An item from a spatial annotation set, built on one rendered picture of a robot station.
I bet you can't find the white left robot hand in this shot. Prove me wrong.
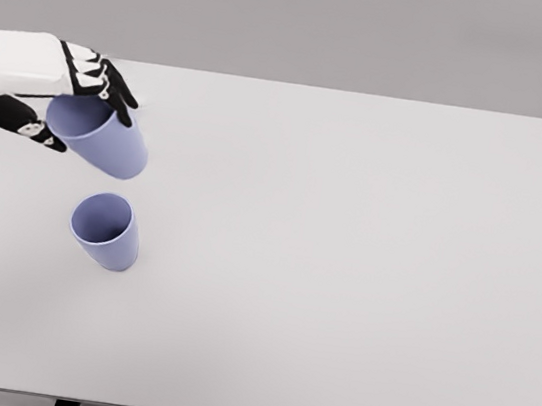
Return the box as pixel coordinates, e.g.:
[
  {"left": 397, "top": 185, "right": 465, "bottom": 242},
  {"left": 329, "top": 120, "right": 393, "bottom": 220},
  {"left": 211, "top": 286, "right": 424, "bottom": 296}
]
[{"left": 0, "top": 26, "right": 148, "bottom": 164}]

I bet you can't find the lavender plastic cup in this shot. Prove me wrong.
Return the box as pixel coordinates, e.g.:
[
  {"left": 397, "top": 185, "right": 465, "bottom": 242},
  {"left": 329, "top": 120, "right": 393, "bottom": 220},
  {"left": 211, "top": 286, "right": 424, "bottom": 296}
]
[
  {"left": 38, "top": 91, "right": 156, "bottom": 184},
  {"left": 63, "top": 188, "right": 146, "bottom": 276}
]

